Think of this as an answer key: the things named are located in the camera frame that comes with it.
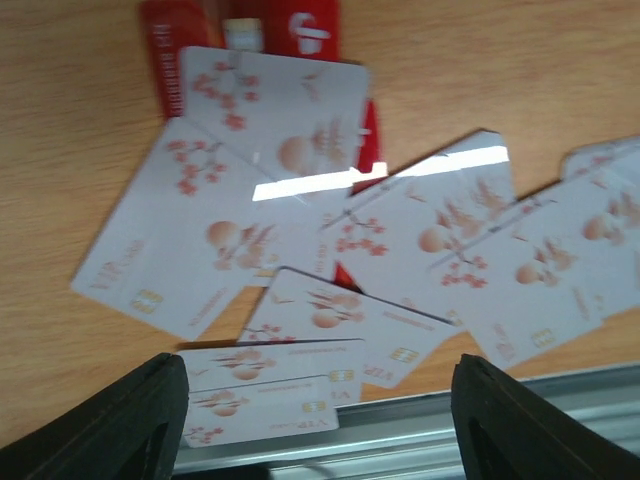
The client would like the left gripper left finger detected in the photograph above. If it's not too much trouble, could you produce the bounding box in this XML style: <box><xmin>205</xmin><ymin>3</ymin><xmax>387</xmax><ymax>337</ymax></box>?
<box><xmin>1</xmin><ymin>353</ymin><xmax>188</xmax><ymax>479</ymax></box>

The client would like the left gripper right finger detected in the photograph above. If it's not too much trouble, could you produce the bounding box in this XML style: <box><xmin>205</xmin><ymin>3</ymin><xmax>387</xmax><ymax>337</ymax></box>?
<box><xmin>451</xmin><ymin>354</ymin><xmax>639</xmax><ymax>479</ymax></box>

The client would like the white floral card pile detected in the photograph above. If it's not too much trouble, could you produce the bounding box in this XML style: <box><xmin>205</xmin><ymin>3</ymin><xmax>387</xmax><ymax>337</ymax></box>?
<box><xmin>72</xmin><ymin>46</ymin><xmax>639</xmax><ymax>447</ymax></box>

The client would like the red card under pile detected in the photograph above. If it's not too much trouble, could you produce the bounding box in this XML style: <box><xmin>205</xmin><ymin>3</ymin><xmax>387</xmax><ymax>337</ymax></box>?
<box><xmin>139</xmin><ymin>1</ymin><xmax>377</xmax><ymax>183</ymax></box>

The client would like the aluminium table edge rail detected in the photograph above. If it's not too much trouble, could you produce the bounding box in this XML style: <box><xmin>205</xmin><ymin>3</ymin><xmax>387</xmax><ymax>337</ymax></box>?
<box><xmin>174</xmin><ymin>364</ymin><xmax>639</xmax><ymax>479</ymax></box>

